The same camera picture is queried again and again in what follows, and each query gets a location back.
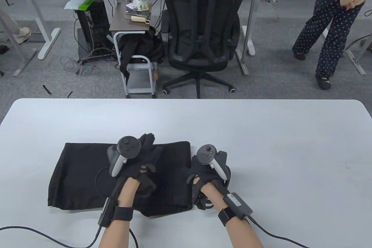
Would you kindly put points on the black marker pen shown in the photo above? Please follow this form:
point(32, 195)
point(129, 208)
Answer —
point(47, 89)

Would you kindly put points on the beige power strip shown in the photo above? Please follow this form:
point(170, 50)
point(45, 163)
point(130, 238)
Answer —
point(139, 19)

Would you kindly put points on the black computer tower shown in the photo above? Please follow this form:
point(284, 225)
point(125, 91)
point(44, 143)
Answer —
point(98, 21)

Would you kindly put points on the brown side table white frame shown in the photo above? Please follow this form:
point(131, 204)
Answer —
point(122, 22)

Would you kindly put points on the person's right forearm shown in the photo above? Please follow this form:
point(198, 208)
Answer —
point(241, 230)

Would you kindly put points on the black mesh office chair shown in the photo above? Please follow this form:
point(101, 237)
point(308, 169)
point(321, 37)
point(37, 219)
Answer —
point(203, 56)

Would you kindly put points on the person's left hand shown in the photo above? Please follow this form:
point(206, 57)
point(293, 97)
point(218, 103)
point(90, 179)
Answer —
point(145, 155)

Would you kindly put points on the purple white small box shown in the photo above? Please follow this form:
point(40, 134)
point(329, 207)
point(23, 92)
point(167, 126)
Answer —
point(132, 5)

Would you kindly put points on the black garment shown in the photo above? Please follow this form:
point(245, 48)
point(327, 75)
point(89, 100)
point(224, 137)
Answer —
point(136, 46)

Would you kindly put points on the black trousers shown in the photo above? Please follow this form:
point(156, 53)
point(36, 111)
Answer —
point(78, 178)

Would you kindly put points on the grey white hand controller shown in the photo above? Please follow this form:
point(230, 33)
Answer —
point(207, 153)
point(128, 146)

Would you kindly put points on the white green plastic bag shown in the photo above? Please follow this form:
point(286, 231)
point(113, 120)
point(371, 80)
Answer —
point(78, 2)

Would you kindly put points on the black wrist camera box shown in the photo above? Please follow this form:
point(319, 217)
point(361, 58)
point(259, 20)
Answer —
point(238, 203)
point(104, 213)

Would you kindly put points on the person's right hand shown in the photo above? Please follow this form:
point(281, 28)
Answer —
point(206, 176)

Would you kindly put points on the black phone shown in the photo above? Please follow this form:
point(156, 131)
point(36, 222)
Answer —
point(142, 14)

